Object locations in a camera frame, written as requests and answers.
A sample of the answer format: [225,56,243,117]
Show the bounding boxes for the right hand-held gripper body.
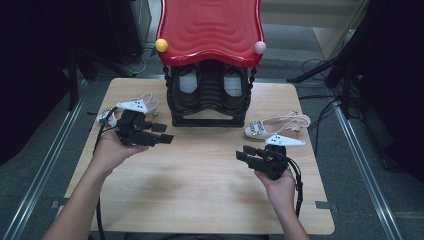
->
[253,134,306,181]

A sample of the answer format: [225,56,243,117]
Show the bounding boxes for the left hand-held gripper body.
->
[115,99,158,147]

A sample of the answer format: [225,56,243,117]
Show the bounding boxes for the white slingback heeled shoe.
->
[96,92,160,128]
[244,111,312,141]

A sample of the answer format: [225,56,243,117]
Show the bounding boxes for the black leather shoe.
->
[221,64,248,108]
[173,64,201,108]

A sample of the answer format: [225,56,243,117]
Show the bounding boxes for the red and black shoe rack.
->
[154,0,268,128]

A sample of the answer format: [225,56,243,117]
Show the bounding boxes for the person's left hand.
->
[91,129,149,175]

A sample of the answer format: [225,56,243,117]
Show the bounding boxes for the person's right hand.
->
[254,168,297,214]

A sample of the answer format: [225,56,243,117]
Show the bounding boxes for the black metal stand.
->
[66,46,134,112]

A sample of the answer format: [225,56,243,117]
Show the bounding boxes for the yellow ball knob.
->
[154,38,169,53]

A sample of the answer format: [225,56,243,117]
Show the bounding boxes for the person's dark clothing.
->
[88,233,271,240]

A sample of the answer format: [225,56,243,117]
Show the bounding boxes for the black cabinet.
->
[106,0,153,66]

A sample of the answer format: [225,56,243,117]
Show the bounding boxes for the pink ball knob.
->
[254,40,268,55]

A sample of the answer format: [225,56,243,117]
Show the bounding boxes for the black tripod stand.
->
[286,0,368,118]

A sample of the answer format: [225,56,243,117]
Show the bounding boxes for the right hand-held gripper cable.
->
[286,158,304,218]

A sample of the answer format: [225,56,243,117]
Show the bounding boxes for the hand-held gripper cable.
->
[286,158,304,218]
[94,106,119,240]

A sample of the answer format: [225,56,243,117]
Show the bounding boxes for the white floor cable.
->
[131,48,151,75]

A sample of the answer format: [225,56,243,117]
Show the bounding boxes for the black floor cables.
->
[298,58,343,153]

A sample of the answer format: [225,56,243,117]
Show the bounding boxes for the metal floor rail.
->
[333,103,404,240]
[1,79,89,240]

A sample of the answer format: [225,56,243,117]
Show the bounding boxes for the left hand-held gripper cable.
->
[94,106,119,240]

